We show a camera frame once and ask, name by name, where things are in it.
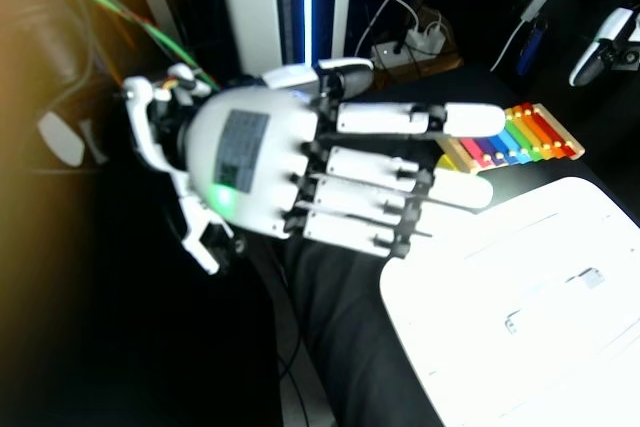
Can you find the white power strip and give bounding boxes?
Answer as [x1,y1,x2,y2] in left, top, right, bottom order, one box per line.
[370,21,446,71]

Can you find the black table cloth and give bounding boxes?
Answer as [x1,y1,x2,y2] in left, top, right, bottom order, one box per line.
[249,64,640,427]

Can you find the brown cardboard box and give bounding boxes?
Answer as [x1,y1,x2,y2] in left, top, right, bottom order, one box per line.
[367,46,464,92]

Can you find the white tray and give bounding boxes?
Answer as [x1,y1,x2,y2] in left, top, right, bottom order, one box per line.
[378,175,640,427]

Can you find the green cable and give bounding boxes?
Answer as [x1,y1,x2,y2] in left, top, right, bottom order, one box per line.
[47,0,221,91]

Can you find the blue strap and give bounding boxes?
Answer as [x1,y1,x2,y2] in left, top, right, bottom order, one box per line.
[516,19,549,76]

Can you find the rainbow wooden hand piano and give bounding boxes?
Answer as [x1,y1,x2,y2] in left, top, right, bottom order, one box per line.
[435,101,586,176]

